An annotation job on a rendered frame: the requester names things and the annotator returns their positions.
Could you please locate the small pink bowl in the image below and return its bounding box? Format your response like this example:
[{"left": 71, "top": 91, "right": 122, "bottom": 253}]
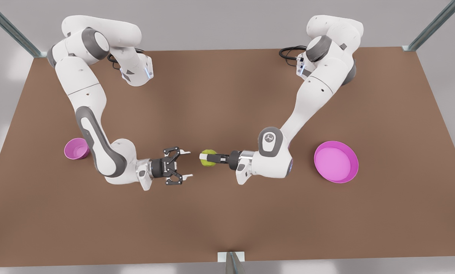
[{"left": 64, "top": 138, "right": 91, "bottom": 161}]

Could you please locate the green apple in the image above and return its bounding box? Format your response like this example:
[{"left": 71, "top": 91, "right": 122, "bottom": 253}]
[{"left": 200, "top": 149, "right": 218, "bottom": 167}]

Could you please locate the pink plate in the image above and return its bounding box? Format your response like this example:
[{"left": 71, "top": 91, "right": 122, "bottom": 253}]
[{"left": 313, "top": 141, "right": 360, "bottom": 184}]

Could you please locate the black cable loop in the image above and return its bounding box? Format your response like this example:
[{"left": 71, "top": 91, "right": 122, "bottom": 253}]
[
  {"left": 107, "top": 48, "right": 145, "bottom": 71},
  {"left": 279, "top": 45, "right": 308, "bottom": 62}
]

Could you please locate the silver frame post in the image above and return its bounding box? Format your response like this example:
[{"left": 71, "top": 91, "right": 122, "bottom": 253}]
[
  {"left": 0, "top": 0, "right": 48, "bottom": 58},
  {"left": 402, "top": 0, "right": 455, "bottom": 52},
  {"left": 216, "top": 251, "right": 247, "bottom": 274}
]

